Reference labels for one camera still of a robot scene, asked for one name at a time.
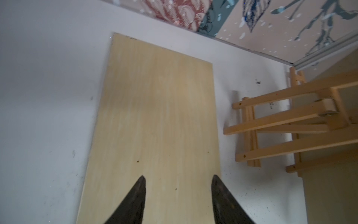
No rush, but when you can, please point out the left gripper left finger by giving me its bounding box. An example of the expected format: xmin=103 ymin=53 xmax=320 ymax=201
xmin=105 ymin=175 xmax=146 ymax=224

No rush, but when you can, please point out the plywood board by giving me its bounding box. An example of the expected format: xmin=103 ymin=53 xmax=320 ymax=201
xmin=76 ymin=34 xmax=221 ymax=224
xmin=293 ymin=48 xmax=358 ymax=224

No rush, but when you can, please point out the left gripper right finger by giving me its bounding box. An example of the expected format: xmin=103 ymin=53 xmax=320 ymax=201
xmin=211 ymin=175 xmax=254 ymax=224

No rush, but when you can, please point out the wooden easel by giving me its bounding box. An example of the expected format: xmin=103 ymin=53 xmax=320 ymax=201
xmin=285 ymin=66 xmax=358 ymax=177
xmin=223 ymin=68 xmax=358 ymax=173

